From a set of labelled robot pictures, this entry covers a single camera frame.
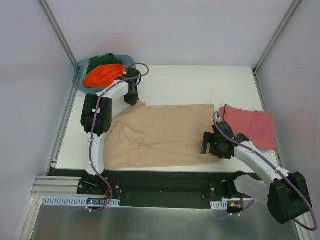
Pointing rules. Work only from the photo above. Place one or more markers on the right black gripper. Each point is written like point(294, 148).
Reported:
point(213, 144)

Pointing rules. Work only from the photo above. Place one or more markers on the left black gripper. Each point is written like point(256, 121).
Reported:
point(131, 98)

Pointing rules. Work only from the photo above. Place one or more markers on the beige t shirt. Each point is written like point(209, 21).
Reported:
point(159, 136)

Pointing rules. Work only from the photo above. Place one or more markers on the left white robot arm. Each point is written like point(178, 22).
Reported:
point(96, 120)

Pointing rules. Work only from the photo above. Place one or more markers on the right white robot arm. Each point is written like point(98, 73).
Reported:
point(285, 194)

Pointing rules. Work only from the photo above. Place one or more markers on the orange t shirt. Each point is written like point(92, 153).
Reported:
point(103, 75)

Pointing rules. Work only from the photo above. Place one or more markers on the green t shirt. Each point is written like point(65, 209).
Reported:
point(107, 59)

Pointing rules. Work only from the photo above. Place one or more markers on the folded red t shirt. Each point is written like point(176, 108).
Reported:
point(256, 125)

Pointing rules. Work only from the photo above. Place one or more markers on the teal plastic basket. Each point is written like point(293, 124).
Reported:
point(80, 72)

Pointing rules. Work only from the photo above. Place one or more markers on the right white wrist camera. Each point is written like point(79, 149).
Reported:
point(219, 119)

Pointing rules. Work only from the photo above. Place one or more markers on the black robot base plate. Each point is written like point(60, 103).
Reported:
point(150, 189)

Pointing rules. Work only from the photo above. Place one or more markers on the left aluminium frame post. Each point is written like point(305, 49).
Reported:
point(57, 31)

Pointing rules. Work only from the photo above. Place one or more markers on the aluminium frame post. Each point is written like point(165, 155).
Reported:
point(57, 31)
point(277, 34)

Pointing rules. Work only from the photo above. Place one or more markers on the right aluminium frame post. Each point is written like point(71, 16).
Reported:
point(277, 34)

